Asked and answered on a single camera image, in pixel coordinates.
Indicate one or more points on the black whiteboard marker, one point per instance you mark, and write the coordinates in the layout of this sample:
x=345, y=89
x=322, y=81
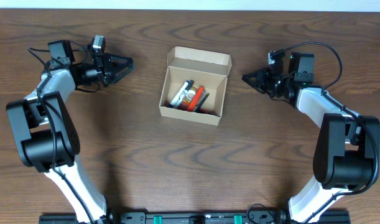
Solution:
x=184, y=93

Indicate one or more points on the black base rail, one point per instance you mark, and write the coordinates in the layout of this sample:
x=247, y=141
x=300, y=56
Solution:
x=256, y=215

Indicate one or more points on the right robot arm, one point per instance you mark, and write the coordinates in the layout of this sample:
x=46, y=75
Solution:
x=346, y=158

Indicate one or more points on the blue whiteboard marker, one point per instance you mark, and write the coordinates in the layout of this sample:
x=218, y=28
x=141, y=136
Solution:
x=178, y=94

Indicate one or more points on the yellow tape roll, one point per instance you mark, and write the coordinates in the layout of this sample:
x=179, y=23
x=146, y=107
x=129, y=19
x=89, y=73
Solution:
x=190, y=95

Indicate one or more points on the red utility knife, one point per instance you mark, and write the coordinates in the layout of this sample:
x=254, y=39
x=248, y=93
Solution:
x=184, y=106

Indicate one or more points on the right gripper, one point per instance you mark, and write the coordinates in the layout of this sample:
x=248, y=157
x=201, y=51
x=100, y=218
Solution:
x=255, y=78

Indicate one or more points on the red and black stapler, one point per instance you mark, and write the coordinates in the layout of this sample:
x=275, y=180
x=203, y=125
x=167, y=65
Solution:
x=197, y=101

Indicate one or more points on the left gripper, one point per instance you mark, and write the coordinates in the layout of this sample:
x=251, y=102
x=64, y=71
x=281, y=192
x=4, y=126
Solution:
x=103, y=70

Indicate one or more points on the cardboard box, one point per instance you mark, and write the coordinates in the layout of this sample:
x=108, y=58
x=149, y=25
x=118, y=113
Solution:
x=195, y=84

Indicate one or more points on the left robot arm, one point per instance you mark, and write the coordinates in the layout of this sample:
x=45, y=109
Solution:
x=46, y=138

